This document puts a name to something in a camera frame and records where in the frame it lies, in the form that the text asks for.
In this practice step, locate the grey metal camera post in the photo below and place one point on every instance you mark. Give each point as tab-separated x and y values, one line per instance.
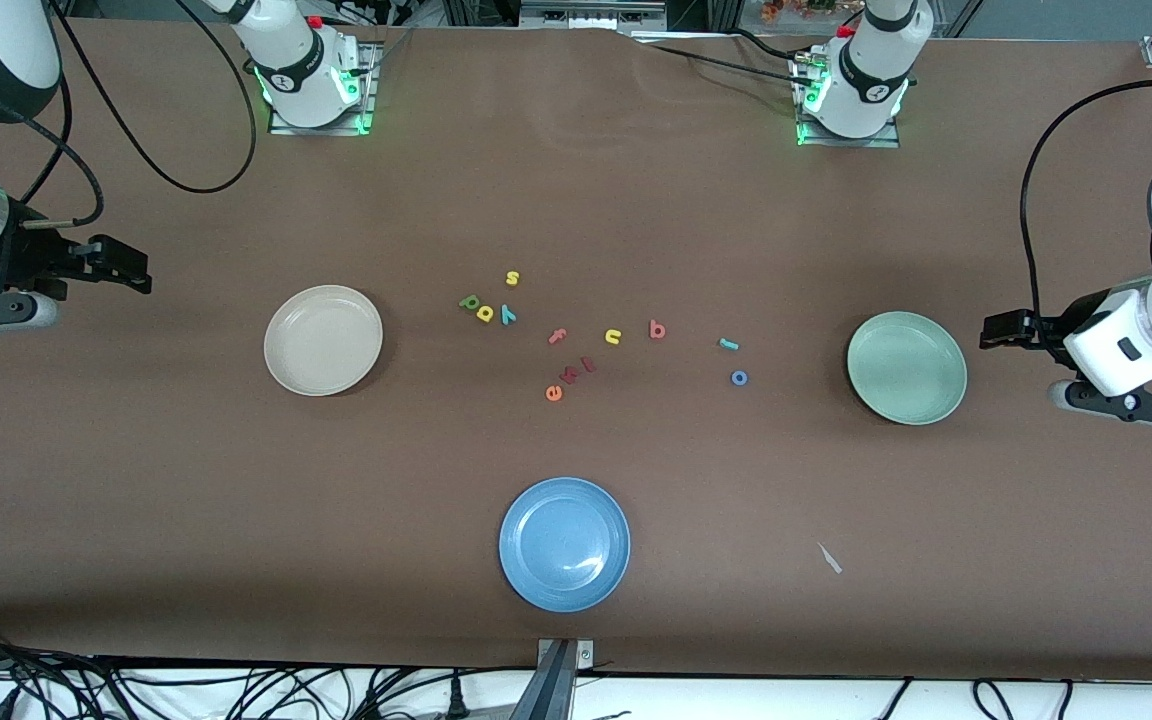
556	680

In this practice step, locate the white paper scrap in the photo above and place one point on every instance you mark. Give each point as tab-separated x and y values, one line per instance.
829	558

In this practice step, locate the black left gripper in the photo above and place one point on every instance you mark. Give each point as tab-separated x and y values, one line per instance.
1045	328

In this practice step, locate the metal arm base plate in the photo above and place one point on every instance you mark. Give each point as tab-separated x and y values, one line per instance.
846	143
321	130

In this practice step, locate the blue round plate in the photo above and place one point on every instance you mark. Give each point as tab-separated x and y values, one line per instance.
564	544

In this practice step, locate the beige round plate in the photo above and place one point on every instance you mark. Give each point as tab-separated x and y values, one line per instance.
323	340

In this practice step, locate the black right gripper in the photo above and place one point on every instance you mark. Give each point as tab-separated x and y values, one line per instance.
28	262

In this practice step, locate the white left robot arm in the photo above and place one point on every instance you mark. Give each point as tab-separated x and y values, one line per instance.
871	70

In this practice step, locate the black power plug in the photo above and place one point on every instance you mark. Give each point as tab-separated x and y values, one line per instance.
456	700

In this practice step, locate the brown table cover sheet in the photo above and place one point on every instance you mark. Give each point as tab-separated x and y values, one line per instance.
636	150

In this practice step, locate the green round plate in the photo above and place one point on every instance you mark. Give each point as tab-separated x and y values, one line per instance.
906	368

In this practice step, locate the orange dried flowers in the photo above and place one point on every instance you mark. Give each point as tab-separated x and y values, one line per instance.
786	10

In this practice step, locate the grey power strip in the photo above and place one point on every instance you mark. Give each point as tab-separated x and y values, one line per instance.
591	14

